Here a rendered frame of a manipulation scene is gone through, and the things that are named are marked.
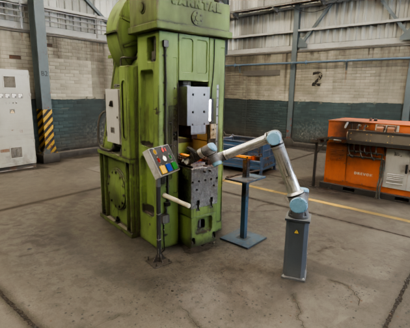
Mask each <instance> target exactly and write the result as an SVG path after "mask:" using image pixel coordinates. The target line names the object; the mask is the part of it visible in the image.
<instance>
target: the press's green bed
mask: <svg viewBox="0 0 410 328"><path fill-rule="evenodd" d="M216 211H217V203H215V204H210V205H207V206H203V207H199V208H195V209H192V210H191V209H189V208H186V207H185V206H182V205H180V204H178V242H179V243H182V244H183V245H185V246H186V247H189V248H190V249H192V248H194V247H198V246H200V245H204V244H206V243H209V242H212V241H216V239H215V212H216Z"/></svg>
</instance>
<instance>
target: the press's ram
mask: <svg viewBox="0 0 410 328"><path fill-rule="evenodd" d="M209 119H210V88H209V87H178V125H183V126H199V125H209Z"/></svg>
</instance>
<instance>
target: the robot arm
mask: <svg viewBox="0 0 410 328"><path fill-rule="evenodd" d="M266 144H269V145H270V147H271V149H272V151H273V154H274V156H275V159H276V162H277V165H278V167H279V170H280V173H281V175H282V178H283V180H284V183H285V186H286V188H287V191H288V194H287V197H288V200H289V203H290V210H289V212H288V216H289V217H291V218H292V219H299V220H304V219H308V218H309V213H308V194H309V190H308V189H307V188H305V187H300V186H299V183H298V181H297V178H296V175H295V172H294V170H293V167H292V164H291V162H290V159H289V157H288V154H287V151H286V149H285V146H284V142H283V140H282V133H281V132H280V131H279V130H271V131H269V132H266V133H265V135H263V136H261V137H258V138H256V139H253V140H251V141H248V142H246V143H243V144H240V145H238V146H235V147H233V148H230V149H228V150H225V151H222V152H218V153H217V147H216V145H215V144H214V143H208V144H207V145H205V146H203V147H201V148H199V149H198V150H197V151H195V150H194V149H192V148H191V147H190V146H188V147H187V148H186V149H187V150H188V151H190V152H191V153H192V154H191V155H189V156H188V157H186V158H184V159H183V160H182V162H184V163H185V164H189V161H190V163H191V164H192V163H195V162H197V161H198V160H200V159H202V158H203V157H205V156H208V157H209V159H210V161H211V163H212V165H213V166H214V167H216V166H218V165H220V164H222V161H225V160H227V159H230V158H232V157H235V156H238V155H240V154H243V153H245V152H248V151H250V150H253V149H255V148H258V147H261V146H263V145H266Z"/></svg>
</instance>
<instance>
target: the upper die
mask: <svg viewBox="0 0 410 328"><path fill-rule="evenodd" d="M178 133H184V134H188V135H196V134H205V133H206V125H199V126H183V125H178Z"/></svg>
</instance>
